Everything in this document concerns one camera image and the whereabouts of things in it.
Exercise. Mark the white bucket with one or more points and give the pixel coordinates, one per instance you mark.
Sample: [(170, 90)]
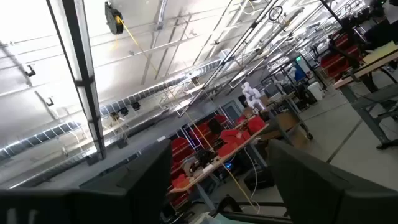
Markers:
[(315, 91)]

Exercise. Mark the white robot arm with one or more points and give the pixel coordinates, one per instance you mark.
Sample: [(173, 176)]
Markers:
[(252, 95)]

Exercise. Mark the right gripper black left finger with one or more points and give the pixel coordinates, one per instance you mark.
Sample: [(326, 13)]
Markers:
[(93, 205)]

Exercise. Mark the wooden workbench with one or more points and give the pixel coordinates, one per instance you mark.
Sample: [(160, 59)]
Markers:
[(199, 177), (367, 70)]

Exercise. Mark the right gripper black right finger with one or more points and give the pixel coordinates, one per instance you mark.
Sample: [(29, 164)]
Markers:
[(326, 196)]

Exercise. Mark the wooden top workbench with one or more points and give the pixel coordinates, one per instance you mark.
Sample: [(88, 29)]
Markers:
[(367, 70)]

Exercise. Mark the black floor box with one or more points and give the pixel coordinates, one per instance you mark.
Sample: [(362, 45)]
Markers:
[(258, 180)]

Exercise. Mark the brown cardboard box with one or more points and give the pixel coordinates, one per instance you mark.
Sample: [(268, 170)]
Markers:
[(286, 121)]

